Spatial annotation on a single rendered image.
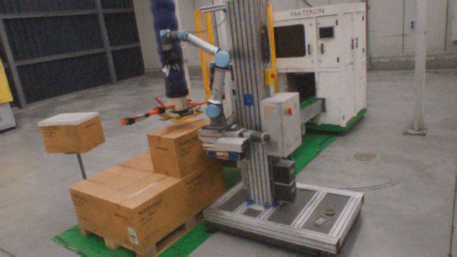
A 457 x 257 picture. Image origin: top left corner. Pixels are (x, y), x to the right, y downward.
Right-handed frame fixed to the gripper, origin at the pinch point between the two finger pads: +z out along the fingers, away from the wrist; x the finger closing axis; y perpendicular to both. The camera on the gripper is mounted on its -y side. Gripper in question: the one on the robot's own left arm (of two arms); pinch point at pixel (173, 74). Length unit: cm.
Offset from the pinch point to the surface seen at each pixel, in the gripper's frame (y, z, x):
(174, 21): 23, -42, -37
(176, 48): 23.9, -18.9, -33.7
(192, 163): 16, 88, -22
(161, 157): 40, 79, -7
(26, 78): 1078, 55, -394
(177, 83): 26.9, 12.6, -31.3
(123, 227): 37, 120, 53
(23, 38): 1079, -79, -423
